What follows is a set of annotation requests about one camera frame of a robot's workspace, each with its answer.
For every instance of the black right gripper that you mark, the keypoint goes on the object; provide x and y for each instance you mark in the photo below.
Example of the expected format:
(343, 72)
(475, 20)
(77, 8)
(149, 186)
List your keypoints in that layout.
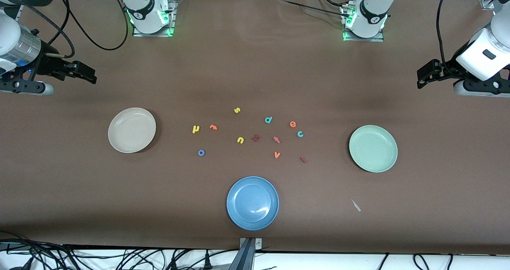
(48, 65)

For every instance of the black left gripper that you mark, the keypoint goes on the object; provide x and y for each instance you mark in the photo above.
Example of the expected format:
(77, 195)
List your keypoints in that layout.
(447, 71)

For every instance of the yellow letter h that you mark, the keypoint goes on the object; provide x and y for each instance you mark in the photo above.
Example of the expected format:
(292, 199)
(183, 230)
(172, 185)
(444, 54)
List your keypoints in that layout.
(195, 130)

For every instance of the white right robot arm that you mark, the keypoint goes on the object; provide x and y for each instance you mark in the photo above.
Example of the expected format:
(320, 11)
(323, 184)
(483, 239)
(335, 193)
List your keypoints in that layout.
(143, 6)

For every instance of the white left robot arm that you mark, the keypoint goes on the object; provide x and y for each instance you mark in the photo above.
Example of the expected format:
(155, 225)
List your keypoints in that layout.
(372, 10)

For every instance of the beige brown plate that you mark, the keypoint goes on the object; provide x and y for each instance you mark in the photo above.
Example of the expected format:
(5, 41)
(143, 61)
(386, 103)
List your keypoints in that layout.
(131, 130)

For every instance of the light green plate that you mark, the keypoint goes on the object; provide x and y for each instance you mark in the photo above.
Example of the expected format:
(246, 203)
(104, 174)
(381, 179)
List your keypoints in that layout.
(373, 148)

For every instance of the small white paper scrap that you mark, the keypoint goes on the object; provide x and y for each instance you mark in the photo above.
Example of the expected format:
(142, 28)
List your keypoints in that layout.
(356, 205)

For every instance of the brown table cover sheet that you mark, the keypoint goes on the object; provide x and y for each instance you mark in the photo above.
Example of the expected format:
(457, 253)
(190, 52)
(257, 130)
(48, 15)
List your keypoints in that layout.
(255, 62)

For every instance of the maroon letter k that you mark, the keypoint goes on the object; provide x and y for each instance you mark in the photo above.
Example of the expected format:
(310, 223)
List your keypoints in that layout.
(255, 138)

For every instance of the blue plate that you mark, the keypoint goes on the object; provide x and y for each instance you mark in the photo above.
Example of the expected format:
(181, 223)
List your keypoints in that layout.
(252, 203)

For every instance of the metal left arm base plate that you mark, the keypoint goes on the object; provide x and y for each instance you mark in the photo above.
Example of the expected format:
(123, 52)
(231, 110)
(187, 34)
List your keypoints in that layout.
(378, 39)

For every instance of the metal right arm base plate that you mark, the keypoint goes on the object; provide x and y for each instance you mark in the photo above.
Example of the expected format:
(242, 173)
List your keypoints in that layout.
(137, 33)

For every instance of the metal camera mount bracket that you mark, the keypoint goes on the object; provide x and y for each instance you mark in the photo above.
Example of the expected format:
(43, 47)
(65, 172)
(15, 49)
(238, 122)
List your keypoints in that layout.
(247, 258)

